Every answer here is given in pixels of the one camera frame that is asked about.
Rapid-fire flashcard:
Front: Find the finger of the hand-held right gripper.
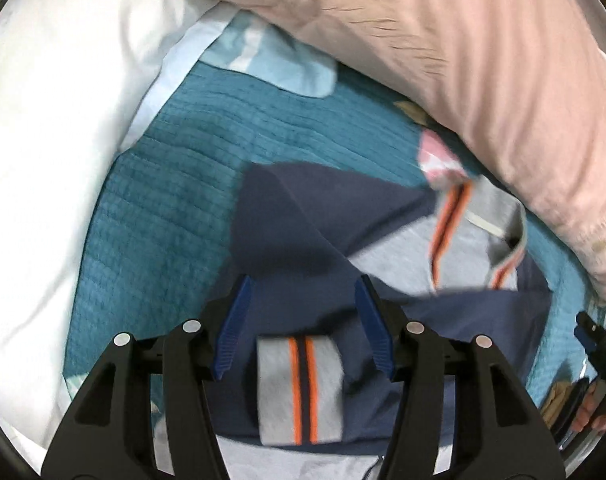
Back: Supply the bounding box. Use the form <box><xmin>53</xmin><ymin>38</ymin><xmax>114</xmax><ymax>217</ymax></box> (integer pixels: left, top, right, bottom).
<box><xmin>574</xmin><ymin>311</ymin><xmax>602</xmax><ymax>357</ymax></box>

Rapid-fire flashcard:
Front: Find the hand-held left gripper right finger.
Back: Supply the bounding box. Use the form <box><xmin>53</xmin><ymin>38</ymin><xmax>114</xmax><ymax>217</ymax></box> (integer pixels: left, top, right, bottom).
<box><xmin>354</xmin><ymin>274</ymin><xmax>568</xmax><ymax>480</ymax></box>

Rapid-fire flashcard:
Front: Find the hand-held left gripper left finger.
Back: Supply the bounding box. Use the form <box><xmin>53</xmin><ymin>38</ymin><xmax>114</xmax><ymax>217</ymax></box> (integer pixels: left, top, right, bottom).
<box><xmin>40</xmin><ymin>274</ymin><xmax>255</xmax><ymax>480</ymax></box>

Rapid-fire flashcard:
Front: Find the grey and navy jacket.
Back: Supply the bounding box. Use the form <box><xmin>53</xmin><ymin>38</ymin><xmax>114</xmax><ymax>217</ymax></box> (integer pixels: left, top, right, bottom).
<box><xmin>150</xmin><ymin>162</ymin><xmax>554</xmax><ymax>480</ymax></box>

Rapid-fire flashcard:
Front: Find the person's right hand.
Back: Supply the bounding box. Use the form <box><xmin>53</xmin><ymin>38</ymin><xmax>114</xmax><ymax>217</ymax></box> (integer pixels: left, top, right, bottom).
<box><xmin>573</xmin><ymin>385</ymin><xmax>606</xmax><ymax>433</ymax></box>

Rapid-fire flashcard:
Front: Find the folded tan garment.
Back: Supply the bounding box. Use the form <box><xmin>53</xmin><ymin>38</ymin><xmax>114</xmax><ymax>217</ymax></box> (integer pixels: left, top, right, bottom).
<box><xmin>540</xmin><ymin>382</ymin><xmax>578</xmax><ymax>426</ymax></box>

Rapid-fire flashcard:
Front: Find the teal quilted bed sheet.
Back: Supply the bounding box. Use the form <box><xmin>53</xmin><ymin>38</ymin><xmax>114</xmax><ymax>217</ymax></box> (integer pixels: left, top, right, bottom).
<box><xmin>63</xmin><ymin>57</ymin><xmax>606</xmax><ymax>411</ymax></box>

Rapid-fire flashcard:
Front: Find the white pillow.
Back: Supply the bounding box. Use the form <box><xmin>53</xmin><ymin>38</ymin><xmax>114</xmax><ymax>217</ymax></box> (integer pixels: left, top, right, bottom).
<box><xmin>0</xmin><ymin>0</ymin><xmax>234</xmax><ymax>451</ymax></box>

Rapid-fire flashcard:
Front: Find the light blue cloth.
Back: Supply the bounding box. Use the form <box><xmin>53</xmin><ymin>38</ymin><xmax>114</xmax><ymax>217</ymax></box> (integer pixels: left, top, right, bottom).
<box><xmin>203</xmin><ymin>10</ymin><xmax>339</xmax><ymax>98</ymax></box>

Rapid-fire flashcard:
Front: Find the pink quilt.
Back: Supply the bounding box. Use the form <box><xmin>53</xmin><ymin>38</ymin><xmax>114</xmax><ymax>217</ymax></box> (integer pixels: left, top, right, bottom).
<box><xmin>155</xmin><ymin>0</ymin><xmax>606</xmax><ymax>306</ymax></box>

